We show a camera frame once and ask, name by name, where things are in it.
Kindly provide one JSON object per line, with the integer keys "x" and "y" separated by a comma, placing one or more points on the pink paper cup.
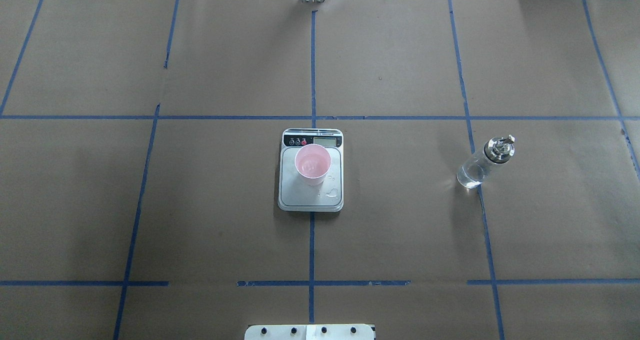
{"x": 313, "y": 163}

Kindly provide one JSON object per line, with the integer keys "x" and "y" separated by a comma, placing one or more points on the glass sauce bottle steel cap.
{"x": 495, "y": 153}

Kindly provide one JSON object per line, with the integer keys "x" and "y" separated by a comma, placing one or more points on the silver digital kitchen scale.
{"x": 293, "y": 193}

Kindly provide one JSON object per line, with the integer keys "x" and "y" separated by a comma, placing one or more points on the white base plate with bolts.
{"x": 340, "y": 331}

